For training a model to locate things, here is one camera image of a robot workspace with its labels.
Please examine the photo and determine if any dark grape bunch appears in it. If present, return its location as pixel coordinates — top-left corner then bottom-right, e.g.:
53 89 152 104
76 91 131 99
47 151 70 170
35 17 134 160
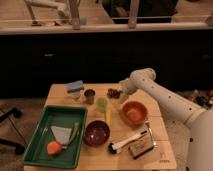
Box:
107 88 121 99

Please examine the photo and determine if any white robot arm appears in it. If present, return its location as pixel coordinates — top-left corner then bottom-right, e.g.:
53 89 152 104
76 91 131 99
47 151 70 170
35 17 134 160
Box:
120 68 213 171

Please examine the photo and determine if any orange bowl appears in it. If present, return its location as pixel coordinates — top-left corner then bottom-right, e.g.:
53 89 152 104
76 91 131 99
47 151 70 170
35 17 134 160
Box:
121 101 148 127

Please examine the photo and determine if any purple bowl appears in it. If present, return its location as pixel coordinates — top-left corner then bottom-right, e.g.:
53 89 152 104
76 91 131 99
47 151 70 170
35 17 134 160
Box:
84 120 110 147

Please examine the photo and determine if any green cup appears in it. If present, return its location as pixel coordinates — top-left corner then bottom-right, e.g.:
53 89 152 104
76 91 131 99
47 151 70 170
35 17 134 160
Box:
96 97 108 113

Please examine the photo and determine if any silver metal spoon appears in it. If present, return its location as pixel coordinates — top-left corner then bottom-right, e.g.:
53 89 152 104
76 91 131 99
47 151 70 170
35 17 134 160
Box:
145 121 157 147

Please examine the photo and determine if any dark metal cup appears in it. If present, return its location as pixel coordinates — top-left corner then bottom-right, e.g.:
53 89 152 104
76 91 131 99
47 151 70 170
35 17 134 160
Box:
84 89 95 104

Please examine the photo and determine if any blue sponge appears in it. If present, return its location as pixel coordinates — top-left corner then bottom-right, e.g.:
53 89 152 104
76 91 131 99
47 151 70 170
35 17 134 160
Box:
66 80 84 93

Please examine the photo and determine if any clear glass jar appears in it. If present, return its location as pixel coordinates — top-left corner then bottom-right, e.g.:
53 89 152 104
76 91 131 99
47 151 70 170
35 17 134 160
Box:
69 91 81 101

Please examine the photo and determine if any wooden block with black base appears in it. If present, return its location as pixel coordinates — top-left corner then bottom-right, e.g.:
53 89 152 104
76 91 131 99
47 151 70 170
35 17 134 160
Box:
128 138 154 159

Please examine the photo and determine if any green utensil in tray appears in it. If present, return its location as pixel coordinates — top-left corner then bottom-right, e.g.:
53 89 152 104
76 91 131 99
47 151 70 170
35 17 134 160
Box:
62 122 80 149

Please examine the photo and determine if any orange carrot toy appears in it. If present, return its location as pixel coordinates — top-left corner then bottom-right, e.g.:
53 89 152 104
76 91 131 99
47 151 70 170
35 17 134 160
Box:
47 141 62 155

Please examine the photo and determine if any green plastic tray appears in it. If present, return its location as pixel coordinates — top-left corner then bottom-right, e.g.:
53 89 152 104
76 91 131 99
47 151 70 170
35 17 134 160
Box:
23 105 87 170

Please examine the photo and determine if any black chair base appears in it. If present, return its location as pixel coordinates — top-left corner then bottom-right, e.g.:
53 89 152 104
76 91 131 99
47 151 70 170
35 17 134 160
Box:
0 107 27 155

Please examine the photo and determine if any white handled black brush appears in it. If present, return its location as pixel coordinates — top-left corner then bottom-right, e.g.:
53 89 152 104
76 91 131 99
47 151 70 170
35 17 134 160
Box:
108 131 147 154

